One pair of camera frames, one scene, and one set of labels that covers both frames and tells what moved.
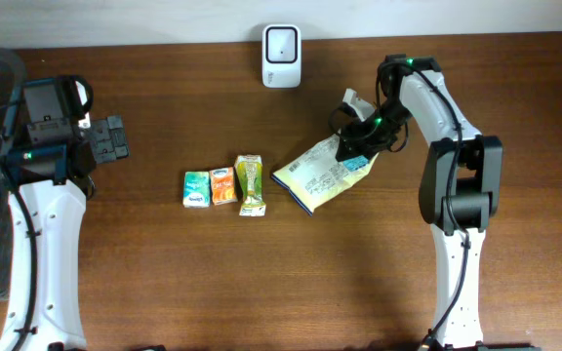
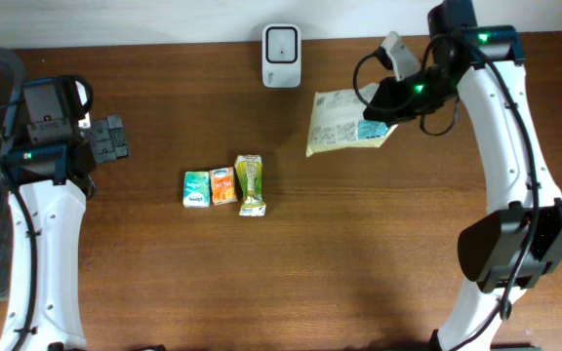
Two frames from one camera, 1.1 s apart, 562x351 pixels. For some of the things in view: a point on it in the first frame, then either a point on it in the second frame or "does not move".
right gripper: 356,128 → 392,112
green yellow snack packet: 250,172 does not move
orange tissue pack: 222,185 does not move
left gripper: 112,137 does not move
